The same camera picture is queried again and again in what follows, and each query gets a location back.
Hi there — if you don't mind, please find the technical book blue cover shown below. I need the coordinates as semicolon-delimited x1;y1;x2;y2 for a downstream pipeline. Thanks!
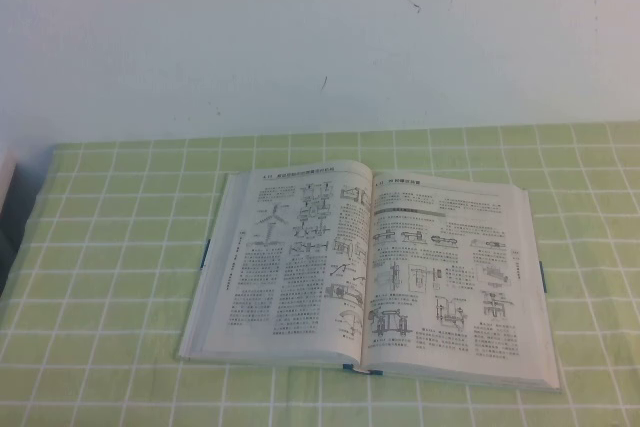
175;159;564;395

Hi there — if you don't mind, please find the green white checked tablecloth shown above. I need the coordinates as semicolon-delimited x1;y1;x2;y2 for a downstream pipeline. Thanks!
0;120;640;427

